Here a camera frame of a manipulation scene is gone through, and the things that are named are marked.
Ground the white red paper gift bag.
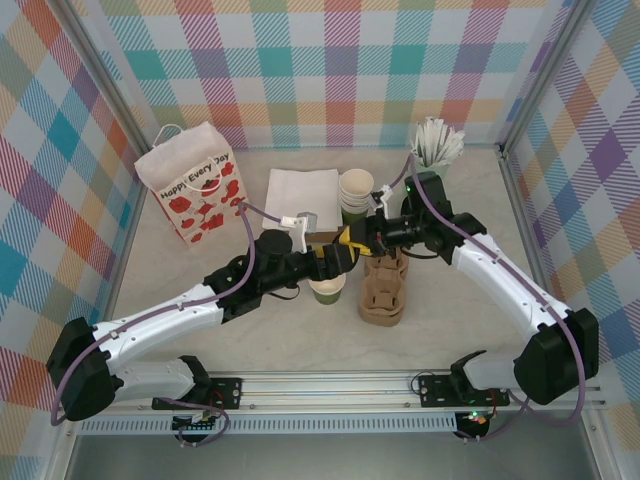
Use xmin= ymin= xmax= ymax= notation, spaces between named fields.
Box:
xmin=134 ymin=122 xmax=250 ymax=249

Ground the white napkin stack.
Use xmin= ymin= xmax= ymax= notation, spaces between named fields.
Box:
xmin=263 ymin=168 xmax=342 ymax=234

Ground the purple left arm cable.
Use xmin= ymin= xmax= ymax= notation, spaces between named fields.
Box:
xmin=49 ymin=201 xmax=286 ymax=449

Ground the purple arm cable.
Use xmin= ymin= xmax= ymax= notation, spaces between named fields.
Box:
xmin=49 ymin=201 xmax=286 ymax=449
xmin=392 ymin=152 xmax=589 ymax=444

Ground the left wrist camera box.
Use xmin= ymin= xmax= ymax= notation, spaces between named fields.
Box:
xmin=280 ymin=212 xmax=320 ymax=254

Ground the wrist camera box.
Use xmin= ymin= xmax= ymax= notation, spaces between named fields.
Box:
xmin=280 ymin=212 xmax=320 ymax=254
xmin=367 ymin=184 xmax=396 ymax=214

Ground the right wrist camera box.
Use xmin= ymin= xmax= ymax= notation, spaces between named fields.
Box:
xmin=367 ymin=184 xmax=396 ymax=214

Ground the aluminium side rail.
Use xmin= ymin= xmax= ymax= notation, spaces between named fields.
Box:
xmin=94 ymin=157 xmax=156 ymax=351
xmin=499 ymin=147 xmax=574 ymax=374

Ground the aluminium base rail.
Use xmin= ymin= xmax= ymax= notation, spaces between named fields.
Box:
xmin=107 ymin=369 xmax=604 ymax=412

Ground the white slotted cable duct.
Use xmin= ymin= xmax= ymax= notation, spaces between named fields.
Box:
xmin=74 ymin=413 xmax=464 ymax=436

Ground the aluminium frame post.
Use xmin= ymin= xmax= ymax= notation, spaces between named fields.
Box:
xmin=49 ymin=0 xmax=156 ymax=166
xmin=499 ymin=0 xmax=604 ymax=151

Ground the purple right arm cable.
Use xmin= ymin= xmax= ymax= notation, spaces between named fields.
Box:
xmin=392 ymin=152 xmax=589 ymax=444

